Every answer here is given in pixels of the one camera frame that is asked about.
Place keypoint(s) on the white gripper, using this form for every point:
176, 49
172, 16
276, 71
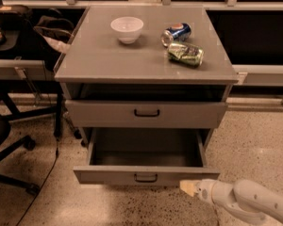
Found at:
205, 191

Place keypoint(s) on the grey drawer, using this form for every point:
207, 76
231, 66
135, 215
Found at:
144, 157
146, 114

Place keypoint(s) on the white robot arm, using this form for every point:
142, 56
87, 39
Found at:
244, 199

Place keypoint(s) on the grey drawer cabinet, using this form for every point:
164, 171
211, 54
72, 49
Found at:
98, 67

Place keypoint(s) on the green crushed soda can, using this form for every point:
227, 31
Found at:
186, 53

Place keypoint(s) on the blue soda can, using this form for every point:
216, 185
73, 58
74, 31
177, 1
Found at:
176, 32

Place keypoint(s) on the white ceramic bowl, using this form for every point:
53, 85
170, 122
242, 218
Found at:
127, 29

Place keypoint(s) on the black office chair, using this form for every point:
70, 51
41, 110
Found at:
28, 143

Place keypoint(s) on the dark bag on desk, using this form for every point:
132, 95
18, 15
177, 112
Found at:
53, 38

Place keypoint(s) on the grey side desk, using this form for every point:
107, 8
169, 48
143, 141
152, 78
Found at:
31, 77

